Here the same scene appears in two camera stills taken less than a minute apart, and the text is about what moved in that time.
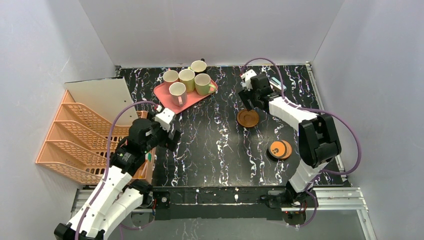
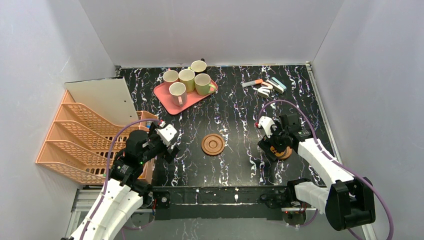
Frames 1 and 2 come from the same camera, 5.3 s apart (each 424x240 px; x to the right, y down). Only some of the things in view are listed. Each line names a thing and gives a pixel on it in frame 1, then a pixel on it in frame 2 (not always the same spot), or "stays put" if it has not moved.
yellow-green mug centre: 187,76 stays put
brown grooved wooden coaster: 247,119 -> 212,144
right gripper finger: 248,98 -> 265,144
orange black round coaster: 281,149 stays put
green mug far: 202,84 stays put
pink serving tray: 162,92 stays put
